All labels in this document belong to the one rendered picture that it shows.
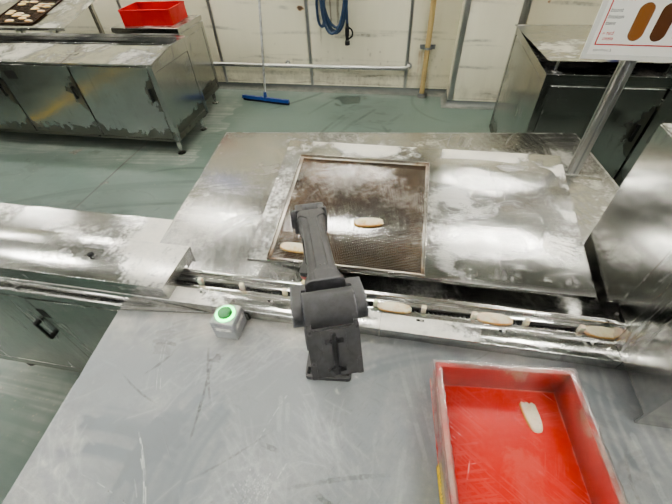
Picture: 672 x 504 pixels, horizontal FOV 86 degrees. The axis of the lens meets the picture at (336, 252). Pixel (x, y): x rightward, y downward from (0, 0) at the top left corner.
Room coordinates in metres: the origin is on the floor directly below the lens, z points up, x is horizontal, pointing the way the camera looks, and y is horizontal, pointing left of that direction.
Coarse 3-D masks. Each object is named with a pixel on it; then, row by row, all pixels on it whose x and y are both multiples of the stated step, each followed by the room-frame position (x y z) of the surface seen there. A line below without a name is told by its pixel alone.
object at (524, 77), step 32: (544, 32) 2.75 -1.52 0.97; (576, 32) 2.72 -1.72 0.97; (512, 64) 2.86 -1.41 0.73; (544, 64) 2.22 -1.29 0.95; (576, 64) 2.20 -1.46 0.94; (608, 64) 2.17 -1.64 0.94; (640, 64) 2.14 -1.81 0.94; (512, 96) 2.60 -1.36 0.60; (544, 96) 2.06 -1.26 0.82; (576, 96) 2.02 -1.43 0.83; (640, 96) 1.95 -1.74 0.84; (512, 128) 2.36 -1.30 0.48; (544, 128) 2.05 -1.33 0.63; (576, 128) 2.01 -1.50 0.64; (608, 128) 1.97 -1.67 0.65; (640, 128) 1.93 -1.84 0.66; (608, 160) 1.95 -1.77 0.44
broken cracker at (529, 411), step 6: (522, 402) 0.33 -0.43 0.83; (522, 408) 0.32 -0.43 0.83; (528, 408) 0.32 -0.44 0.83; (534, 408) 0.32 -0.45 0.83; (528, 414) 0.30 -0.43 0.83; (534, 414) 0.30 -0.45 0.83; (528, 420) 0.29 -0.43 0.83; (534, 420) 0.29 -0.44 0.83; (540, 420) 0.29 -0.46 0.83; (534, 426) 0.28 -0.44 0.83; (540, 426) 0.27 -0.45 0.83; (540, 432) 0.26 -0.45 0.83
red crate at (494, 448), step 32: (448, 416) 0.31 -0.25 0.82; (480, 416) 0.31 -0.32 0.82; (512, 416) 0.30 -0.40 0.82; (544, 416) 0.30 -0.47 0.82; (480, 448) 0.24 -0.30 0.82; (512, 448) 0.23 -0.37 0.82; (544, 448) 0.23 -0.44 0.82; (480, 480) 0.18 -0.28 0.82; (512, 480) 0.17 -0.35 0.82; (544, 480) 0.17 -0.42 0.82; (576, 480) 0.17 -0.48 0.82
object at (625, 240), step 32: (640, 160) 0.78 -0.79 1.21; (640, 192) 0.71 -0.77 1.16; (608, 224) 0.74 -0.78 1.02; (640, 224) 0.64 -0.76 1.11; (608, 256) 0.66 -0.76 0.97; (640, 256) 0.58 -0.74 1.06; (608, 288) 0.59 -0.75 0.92; (640, 288) 0.51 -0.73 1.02; (640, 320) 0.45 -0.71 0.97; (640, 352) 0.39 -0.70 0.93; (640, 384) 0.34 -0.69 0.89
